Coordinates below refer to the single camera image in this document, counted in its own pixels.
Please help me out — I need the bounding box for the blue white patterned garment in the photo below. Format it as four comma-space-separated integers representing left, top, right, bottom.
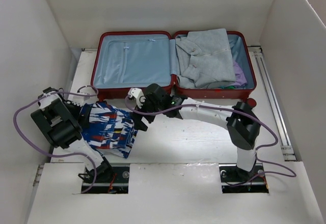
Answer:
80, 102, 138, 159

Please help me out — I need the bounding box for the red suitcase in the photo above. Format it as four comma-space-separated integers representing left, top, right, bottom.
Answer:
91, 30, 257, 101

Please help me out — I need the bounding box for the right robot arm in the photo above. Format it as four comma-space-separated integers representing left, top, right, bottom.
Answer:
127, 83, 260, 181

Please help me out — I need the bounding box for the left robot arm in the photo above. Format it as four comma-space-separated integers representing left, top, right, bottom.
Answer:
31, 87, 114, 183

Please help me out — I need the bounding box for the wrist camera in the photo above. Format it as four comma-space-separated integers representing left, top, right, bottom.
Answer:
128, 88, 146, 108
68, 96, 85, 107

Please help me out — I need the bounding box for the purple cable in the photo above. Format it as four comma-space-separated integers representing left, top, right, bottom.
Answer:
13, 86, 99, 193
125, 96, 297, 186

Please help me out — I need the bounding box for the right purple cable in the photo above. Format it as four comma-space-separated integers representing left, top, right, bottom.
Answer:
125, 96, 297, 186

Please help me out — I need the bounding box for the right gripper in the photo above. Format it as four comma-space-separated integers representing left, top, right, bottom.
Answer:
130, 94, 164, 131

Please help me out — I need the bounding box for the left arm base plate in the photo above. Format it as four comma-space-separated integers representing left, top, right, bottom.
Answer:
78, 164, 130, 194

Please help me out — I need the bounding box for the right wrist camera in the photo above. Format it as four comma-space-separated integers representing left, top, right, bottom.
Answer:
128, 88, 146, 108

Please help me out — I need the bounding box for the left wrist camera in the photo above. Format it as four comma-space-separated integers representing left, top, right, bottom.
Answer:
68, 96, 85, 107

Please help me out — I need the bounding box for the purple t-shirt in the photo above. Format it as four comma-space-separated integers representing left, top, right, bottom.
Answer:
233, 61, 247, 87

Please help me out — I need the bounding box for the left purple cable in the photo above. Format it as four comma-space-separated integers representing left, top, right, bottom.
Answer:
13, 86, 99, 193

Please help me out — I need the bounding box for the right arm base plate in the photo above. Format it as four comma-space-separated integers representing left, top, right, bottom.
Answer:
219, 164, 269, 193

